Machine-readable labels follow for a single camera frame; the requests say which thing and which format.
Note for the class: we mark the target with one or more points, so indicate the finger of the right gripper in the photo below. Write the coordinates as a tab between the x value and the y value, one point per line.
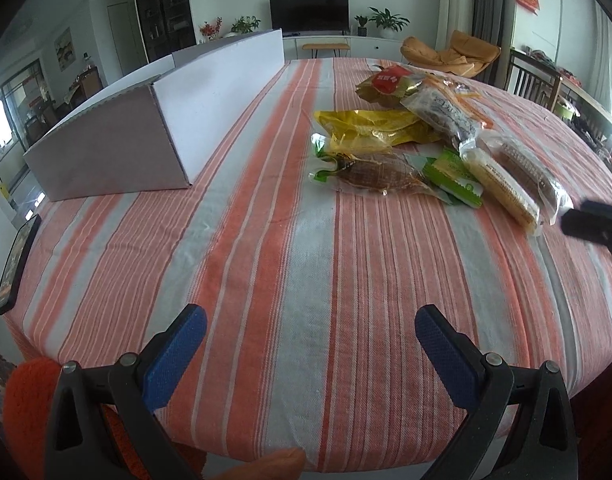
597	208
588	227

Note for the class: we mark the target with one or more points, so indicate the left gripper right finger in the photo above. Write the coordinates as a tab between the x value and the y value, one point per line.
480	384

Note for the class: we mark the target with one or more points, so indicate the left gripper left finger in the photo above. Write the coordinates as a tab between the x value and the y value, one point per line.
142	383

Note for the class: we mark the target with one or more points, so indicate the clear brown bar snack pack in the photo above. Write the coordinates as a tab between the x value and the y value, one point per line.
530	172

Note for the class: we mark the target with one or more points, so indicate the yellow corn vacuum pack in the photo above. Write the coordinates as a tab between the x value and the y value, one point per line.
499	183

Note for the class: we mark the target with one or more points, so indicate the green cracker packet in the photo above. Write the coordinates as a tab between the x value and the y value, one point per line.
449	173

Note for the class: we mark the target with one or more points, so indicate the orange clear brown snack bag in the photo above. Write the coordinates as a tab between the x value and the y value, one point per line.
449	107

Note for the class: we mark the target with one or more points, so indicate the clear vacuum brown snack pack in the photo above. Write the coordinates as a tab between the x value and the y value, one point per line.
382	172

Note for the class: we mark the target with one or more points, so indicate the red gold mushroom snack bag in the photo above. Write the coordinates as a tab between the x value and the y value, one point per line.
390	85

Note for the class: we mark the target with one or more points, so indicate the yellow snack bag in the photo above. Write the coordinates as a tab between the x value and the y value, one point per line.
369	131

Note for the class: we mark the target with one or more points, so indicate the dark wooden chair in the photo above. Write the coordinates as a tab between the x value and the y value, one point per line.
532	80

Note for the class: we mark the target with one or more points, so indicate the cluttered side table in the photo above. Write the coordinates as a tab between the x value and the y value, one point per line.
587	118

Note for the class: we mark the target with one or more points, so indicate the black smartphone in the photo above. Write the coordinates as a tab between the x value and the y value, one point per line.
15	264

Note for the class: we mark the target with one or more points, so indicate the striped orange tablecloth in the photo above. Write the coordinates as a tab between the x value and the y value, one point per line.
311	293

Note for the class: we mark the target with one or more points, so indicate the orange lounge chair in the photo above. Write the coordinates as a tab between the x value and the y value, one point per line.
466	56

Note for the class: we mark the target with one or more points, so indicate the grey curtain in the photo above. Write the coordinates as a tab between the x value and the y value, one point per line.
493	22

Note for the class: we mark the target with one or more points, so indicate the white cardboard box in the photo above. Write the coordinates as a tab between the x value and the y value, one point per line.
156	128

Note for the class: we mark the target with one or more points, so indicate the green potted plant right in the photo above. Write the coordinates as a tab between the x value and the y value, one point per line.
387	23

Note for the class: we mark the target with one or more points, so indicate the small potted plant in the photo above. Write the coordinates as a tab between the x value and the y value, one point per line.
362	22

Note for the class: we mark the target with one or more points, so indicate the small wooden bench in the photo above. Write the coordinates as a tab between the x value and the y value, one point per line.
336	50

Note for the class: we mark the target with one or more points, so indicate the white tv cabinet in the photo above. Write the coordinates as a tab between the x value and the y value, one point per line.
298	47

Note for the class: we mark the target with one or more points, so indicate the black television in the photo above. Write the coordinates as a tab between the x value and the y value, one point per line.
296	17

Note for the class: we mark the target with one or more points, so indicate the red flower vase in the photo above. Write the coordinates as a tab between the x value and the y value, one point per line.
210	31

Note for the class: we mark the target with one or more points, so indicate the green plant left of tv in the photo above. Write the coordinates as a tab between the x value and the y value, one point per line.
245	25

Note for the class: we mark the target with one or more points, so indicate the dark glass display cabinet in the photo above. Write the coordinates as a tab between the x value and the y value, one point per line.
166	26

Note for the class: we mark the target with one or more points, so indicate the framed wall painting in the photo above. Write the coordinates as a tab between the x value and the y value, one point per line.
65	52

